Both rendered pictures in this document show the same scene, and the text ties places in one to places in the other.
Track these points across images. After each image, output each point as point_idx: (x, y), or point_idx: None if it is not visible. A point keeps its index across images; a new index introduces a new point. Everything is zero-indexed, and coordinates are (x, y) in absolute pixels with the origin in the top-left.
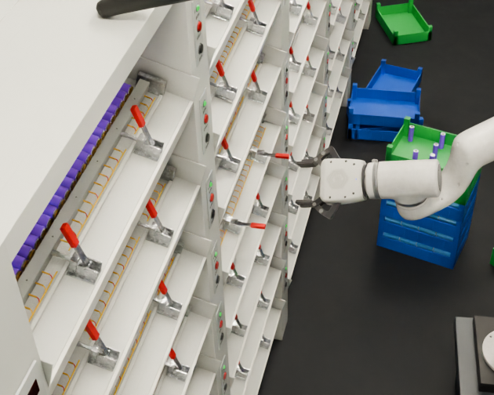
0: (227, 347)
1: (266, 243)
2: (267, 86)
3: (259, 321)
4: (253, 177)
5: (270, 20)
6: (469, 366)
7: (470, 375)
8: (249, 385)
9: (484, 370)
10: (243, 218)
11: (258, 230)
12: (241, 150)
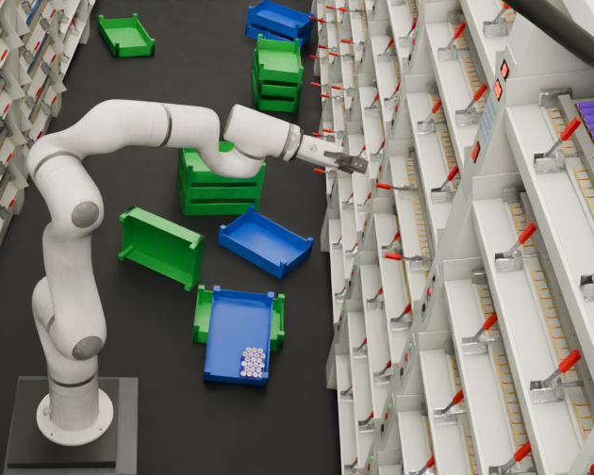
0: (376, 290)
1: (384, 402)
2: (438, 217)
3: (361, 409)
4: (413, 245)
5: (458, 139)
6: (125, 414)
7: (124, 403)
8: (350, 425)
9: (112, 393)
10: (402, 206)
11: (391, 307)
12: (423, 146)
